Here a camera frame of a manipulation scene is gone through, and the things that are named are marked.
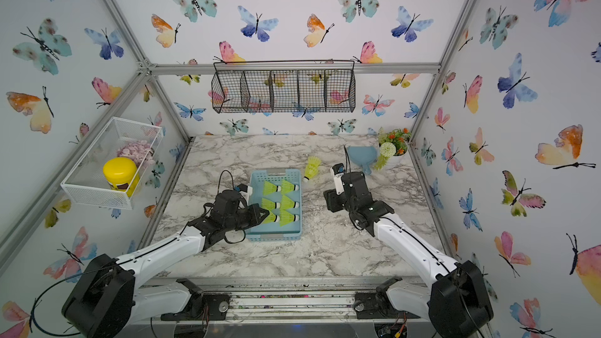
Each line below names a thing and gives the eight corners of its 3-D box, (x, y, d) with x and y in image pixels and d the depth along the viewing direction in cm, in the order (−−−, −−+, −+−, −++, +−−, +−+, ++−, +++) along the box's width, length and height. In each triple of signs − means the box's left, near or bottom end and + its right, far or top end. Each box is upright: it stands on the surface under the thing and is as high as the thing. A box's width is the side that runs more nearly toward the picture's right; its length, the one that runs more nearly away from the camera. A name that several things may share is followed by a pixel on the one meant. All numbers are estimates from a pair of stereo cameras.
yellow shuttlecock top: (302, 181, 107) (301, 176, 104) (309, 161, 114) (309, 155, 111) (314, 184, 106) (314, 178, 103) (321, 163, 114) (321, 158, 110)
